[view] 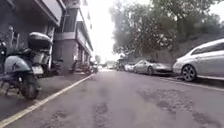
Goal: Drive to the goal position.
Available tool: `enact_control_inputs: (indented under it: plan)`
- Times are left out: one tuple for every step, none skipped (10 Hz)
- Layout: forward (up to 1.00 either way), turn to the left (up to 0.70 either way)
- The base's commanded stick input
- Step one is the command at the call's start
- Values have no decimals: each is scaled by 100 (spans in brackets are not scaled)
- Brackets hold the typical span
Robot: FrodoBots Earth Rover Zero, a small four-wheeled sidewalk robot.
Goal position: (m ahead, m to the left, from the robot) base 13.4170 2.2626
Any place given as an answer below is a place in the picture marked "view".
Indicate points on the grey multi-storey building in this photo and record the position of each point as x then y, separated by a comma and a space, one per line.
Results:
68, 46

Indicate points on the red scooter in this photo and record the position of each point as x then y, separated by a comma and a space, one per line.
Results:
87, 69

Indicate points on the scooter with black top box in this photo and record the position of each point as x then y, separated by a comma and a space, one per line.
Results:
26, 83

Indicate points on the silver car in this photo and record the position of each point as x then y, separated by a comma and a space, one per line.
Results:
146, 66

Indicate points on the dark-fronted building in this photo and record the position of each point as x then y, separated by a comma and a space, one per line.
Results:
30, 16

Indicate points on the white car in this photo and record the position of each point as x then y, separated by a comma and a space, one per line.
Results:
129, 68
206, 63

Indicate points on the grey roadside strip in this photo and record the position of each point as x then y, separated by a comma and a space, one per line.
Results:
56, 85

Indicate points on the white painted line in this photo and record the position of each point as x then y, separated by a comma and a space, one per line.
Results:
193, 84

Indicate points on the yellow painted line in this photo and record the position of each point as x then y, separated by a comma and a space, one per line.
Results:
40, 102

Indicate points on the grey asphalt road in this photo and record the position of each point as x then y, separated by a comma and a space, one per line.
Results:
133, 100

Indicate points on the dark scooter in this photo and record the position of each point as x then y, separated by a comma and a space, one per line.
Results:
73, 66

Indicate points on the row of trees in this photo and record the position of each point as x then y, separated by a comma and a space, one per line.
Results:
150, 26

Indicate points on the grey wall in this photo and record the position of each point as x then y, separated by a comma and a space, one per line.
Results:
180, 50

